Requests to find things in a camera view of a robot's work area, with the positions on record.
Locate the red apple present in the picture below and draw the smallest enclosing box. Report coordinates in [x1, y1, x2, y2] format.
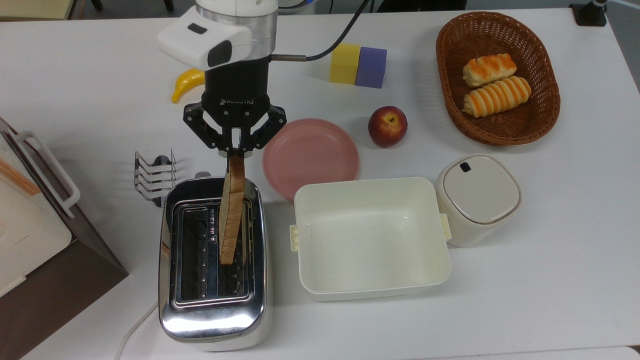
[368, 105, 408, 149]

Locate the yellow banana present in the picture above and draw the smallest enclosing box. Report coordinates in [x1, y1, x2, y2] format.
[171, 68, 206, 104]

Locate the orange glazed bread roll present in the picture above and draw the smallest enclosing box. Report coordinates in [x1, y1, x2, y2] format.
[462, 53, 518, 89]

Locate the white toaster power cable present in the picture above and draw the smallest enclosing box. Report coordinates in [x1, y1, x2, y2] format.
[114, 300, 160, 360]

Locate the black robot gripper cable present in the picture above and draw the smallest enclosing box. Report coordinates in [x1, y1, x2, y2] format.
[272, 0, 372, 62]

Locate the cream plastic open box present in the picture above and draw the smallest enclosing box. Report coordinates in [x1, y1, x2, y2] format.
[289, 176, 453, 302]

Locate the striped bread roll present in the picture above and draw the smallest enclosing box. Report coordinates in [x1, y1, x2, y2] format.
[461, 75, 532, 119]

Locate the cream and brown toy oven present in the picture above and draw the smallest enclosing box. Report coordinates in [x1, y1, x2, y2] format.
[0, 116, 129, 360]

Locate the brown bread slice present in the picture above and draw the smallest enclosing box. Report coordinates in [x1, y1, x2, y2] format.
[219, 154, 247, 266]

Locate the purple foam block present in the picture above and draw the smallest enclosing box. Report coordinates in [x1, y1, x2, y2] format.
[355, 46, 388, 89]

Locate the yellow foam block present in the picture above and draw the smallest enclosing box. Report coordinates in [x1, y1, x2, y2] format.
[329, 42, 362, 85]

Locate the pink plate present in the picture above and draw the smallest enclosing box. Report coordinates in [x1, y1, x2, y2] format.
[262, 118, 361, 202]

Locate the cream lidded canister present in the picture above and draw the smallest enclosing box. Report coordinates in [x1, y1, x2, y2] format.
[435, 153, 523, 248]

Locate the light wooden desk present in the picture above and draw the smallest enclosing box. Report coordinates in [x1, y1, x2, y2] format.
[0, 0, 78, 22]

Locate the brown wicker basket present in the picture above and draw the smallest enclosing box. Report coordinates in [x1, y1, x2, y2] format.
[435, 11, 561, 147]

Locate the black camera stand base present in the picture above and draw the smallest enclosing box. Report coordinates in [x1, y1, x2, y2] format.
[570, 0, 608, 27]

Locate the metal wire toast rack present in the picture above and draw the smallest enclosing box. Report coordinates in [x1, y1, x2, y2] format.
[134, 149, 177, 208]

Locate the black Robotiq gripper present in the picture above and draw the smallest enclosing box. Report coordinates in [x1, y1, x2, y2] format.
[183, 54, 288, 157]

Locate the silver two-slot toaster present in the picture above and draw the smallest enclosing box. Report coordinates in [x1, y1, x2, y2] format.
[158, 176, 273, 351]

